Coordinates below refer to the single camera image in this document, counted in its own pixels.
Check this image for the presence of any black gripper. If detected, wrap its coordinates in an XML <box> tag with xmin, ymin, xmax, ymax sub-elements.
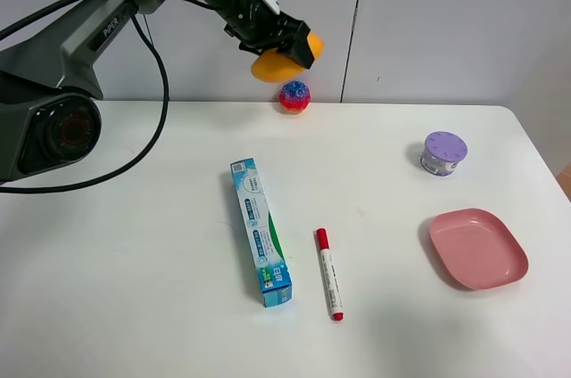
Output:
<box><xmin>218</xmin><ymin>0</ymin><xmax>315</xmax><ymax>70</ymax></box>

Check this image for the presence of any yellow mango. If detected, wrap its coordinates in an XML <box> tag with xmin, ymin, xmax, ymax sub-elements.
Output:
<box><xmin>251</xmin><ymin>33</ymin><xmax>324</xmax><ymax>83</ymax></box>

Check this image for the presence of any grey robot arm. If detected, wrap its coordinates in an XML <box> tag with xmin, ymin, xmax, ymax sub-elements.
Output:
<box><xmin>1</xmin><ymin>0</ymin><xmax>319</xmax><ymax>193</ymax></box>

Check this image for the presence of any red blue spiky ball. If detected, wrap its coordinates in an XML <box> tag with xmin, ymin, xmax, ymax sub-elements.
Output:
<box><xmin>278</xmin><ymin>80</ymin><xmax>311</xmax><ymax>114</ymax></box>

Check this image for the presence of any purple lidded round container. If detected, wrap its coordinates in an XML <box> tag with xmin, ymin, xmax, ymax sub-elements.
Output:
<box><xmin>420</xmin><ymin>131</ymin><xmax>468</xmax><ymax>177</ymax></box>

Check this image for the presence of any blue toothpaste box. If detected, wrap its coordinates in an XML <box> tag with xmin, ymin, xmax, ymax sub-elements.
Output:
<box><xmin>230</xmin><ymin>158</ymin><xmax>293</xmax><ymax>308</ymax></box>

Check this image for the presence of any red whiteboard marker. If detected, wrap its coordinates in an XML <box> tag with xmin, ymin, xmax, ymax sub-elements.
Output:
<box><xmin>316</xmin><ymin>228</ymin><xmax>344</xmax><ymax>322</ymax></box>

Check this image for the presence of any pink square plate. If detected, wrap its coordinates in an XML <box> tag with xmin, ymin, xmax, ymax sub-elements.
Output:
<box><xmin>428</xmin><ymin>209</ymin><xmax>529</xmax><ymax>291</ymax></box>

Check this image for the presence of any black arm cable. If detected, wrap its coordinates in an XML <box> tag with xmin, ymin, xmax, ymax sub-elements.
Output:
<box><xmin>0</xmin><ymin>0</ymin><xmax>347</xmax><ymax>194</ymax></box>

